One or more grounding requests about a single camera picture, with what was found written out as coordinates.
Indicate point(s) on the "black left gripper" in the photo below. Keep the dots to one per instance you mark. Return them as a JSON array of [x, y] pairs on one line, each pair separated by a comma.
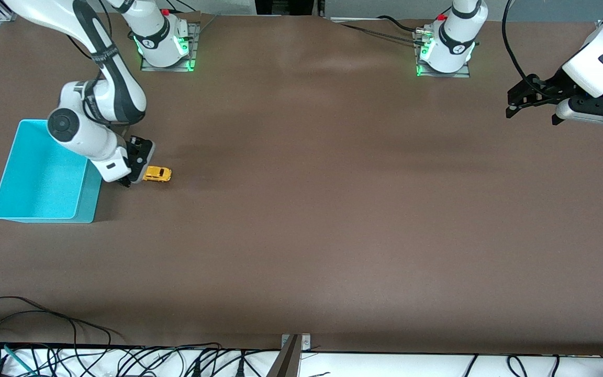
[[551, 87]]

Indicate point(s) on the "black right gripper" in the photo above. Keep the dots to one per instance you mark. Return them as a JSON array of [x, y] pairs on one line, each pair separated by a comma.
[[137, 154]]

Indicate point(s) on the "yellow beetle toy car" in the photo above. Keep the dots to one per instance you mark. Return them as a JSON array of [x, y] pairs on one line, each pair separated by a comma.
[[159, 174]]

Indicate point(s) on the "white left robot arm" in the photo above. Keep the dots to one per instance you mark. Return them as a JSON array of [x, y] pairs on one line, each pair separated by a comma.
[[589, 73]]

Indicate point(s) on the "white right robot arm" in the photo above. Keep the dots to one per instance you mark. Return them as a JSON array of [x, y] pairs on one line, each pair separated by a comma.
[[79, 131]]

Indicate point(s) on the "turquoise plastic bin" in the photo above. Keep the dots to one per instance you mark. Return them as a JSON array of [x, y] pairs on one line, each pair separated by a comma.
[[40, 183]]

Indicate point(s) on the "black power plug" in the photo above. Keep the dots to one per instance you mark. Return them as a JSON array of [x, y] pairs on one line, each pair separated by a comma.
[[239, 367], [195, 367]]

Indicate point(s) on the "grey metal bar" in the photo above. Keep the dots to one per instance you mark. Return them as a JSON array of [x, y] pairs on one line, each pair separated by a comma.
[[286, 361]]

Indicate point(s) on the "white side board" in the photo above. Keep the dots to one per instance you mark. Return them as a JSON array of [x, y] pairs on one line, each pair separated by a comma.
[[385, 366]]

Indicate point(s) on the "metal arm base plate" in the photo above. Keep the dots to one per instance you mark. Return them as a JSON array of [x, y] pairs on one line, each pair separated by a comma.
[[194, 47], [464, 74]]

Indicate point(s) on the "silver metal bracket plate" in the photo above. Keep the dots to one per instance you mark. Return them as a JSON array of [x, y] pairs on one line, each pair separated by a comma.
[[305, 343]]

